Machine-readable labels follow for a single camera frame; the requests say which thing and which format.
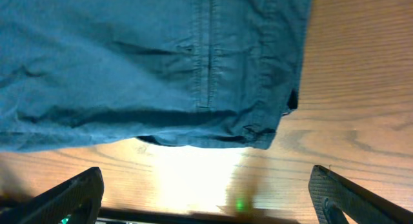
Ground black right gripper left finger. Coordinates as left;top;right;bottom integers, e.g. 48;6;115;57
1;167;104;224

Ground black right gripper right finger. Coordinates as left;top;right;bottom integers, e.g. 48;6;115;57
308;165;412;224

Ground dark blue shorts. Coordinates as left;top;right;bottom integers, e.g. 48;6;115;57
1;0;312;152

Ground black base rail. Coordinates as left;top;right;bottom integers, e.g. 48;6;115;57
59;207;301;224

